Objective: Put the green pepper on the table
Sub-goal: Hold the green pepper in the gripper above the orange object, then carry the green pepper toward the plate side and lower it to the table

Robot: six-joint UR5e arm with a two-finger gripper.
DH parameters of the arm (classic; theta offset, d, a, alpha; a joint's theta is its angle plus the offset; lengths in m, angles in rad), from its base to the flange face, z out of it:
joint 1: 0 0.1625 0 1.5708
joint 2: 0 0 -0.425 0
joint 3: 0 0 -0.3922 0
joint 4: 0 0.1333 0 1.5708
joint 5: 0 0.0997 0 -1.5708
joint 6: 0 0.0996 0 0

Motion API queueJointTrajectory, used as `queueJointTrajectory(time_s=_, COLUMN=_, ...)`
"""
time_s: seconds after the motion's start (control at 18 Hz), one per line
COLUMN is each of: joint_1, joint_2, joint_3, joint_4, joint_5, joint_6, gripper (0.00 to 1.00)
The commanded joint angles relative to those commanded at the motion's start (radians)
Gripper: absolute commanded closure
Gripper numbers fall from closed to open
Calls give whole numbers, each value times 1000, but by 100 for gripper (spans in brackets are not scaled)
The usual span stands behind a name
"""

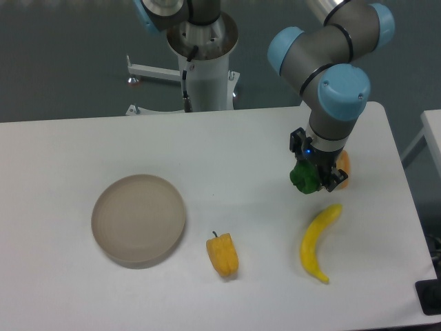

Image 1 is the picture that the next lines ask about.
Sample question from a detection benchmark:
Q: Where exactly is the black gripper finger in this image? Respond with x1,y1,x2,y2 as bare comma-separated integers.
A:
289,128,307,159
320,165,347,192

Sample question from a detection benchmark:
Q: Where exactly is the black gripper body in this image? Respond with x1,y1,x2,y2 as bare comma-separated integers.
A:
298,139,342,172

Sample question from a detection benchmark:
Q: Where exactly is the green bell pepper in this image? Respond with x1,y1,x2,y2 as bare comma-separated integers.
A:
289,160,320,194

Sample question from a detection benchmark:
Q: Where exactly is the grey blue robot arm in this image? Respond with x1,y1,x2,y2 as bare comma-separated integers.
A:
134,1,395,194

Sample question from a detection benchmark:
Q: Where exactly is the yellow bell pepper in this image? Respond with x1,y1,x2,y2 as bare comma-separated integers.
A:
206,231,239,278

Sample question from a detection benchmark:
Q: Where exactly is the orange croissant pastry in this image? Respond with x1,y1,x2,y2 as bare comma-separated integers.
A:
336,150,351,190

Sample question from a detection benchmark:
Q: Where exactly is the yellow banana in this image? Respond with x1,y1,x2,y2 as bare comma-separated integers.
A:
299,203,342,284

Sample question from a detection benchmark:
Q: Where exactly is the white side table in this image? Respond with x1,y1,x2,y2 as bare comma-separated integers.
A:
400,110,440,174

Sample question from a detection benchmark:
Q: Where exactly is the beige round plate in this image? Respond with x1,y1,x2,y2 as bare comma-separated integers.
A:
91,174,186,269

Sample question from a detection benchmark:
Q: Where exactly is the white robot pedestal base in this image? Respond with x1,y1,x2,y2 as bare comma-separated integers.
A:
127,12,240,112

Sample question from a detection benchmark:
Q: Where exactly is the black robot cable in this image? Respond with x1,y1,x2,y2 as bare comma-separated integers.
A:
181,45,199,113

